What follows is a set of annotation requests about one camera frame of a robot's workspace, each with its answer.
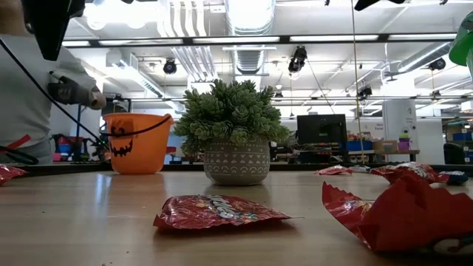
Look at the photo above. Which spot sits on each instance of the orange pumpkin face bucket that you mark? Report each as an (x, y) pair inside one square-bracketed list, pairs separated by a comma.
[(148, 147)]

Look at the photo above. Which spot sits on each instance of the white building column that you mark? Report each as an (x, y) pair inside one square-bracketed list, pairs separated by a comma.
[(399, 118)]

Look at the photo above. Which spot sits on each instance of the green plant in grey pot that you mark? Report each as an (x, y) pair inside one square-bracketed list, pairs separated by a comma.
[(236, 122)]

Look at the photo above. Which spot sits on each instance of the black overhead light beam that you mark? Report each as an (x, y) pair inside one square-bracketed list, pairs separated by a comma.
[(187, 40)]

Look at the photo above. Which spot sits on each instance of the brown cardboard box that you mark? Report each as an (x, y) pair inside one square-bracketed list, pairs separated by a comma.
[(385, 145)]

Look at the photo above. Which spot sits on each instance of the purple green container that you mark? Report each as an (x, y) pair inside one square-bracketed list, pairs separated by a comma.
[(404, 140)]

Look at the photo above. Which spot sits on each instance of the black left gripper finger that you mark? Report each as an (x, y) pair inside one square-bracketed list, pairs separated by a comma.
[(48, 37)]

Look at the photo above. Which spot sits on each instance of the black ceiling spotlight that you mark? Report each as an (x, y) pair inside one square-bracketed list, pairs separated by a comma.
[(437, 64), (297, 59), (365, 91), (170, 66)]

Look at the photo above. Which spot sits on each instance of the blue storage bins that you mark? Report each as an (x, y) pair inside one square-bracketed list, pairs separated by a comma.
[(358, 146), (462, 136)]

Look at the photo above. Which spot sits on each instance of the wooden background table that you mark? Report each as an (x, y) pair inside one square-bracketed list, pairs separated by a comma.
[(391, 151)]

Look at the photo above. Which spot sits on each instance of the red storage bin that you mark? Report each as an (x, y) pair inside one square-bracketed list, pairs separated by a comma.
[(70, 140)]

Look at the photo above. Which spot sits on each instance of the person's hand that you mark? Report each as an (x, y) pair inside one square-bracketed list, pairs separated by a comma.
[(68, 92)]

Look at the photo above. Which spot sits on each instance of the black metal table frame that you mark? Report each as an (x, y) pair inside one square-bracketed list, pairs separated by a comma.
[(292, 167)]

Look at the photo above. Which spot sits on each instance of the person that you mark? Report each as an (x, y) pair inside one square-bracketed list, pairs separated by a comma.
[(22, 103)]

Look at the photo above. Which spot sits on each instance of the black computer monitor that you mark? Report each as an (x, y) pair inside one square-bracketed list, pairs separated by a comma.
[(321, 129)]

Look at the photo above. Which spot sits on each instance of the red Skittles candy bag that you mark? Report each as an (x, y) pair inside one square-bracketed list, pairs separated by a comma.
[(334, 170), (406, 169), (218, 213), (406, 221), (9, 173)]

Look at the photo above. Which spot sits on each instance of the silver ventilation duct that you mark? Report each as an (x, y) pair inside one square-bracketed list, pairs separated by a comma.
[(249, 18)]

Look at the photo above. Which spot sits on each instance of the green plastic bucket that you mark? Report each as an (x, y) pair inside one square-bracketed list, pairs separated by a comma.
[(463, 44)]

